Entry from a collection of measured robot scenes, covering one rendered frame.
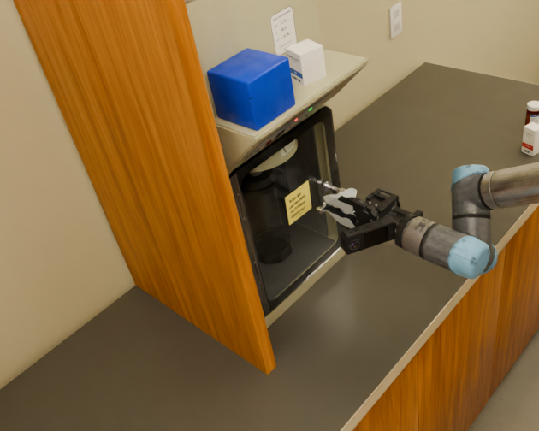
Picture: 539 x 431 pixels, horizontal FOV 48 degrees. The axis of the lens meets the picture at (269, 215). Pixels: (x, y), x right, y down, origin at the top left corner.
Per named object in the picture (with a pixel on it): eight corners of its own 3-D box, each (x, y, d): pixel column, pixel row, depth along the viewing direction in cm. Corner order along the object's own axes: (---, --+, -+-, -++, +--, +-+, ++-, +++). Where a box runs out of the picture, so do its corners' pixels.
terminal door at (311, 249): (262, 316, 137) (226, 175, 112) (344, 242, 152) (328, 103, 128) (264, 318, 137) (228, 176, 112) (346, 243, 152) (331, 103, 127)
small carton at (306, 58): (289, 78, 113) (285, 47, 109) (311, 68, 114) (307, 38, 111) (304, 85, 109) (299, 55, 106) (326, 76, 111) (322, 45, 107)
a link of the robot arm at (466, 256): (481, 283, 115) (465, 280, 108) (431, 261, 121) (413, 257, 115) (497, 245, 114) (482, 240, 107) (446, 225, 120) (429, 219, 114)
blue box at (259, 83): (216, 118, 105) (205, 71, 100) (256, 92, 110) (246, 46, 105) (257, 132, 99) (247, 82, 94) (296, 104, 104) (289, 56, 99)
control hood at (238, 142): (219, 168, 111) (206, 121, 105) (328, 91, 127) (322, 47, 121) (263, 187, 104) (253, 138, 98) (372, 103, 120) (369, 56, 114)
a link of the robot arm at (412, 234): (418, 265, 118) (417, 234, 113) (399, 256, 121) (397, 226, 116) (439, 244, 122) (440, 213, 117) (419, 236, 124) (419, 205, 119)
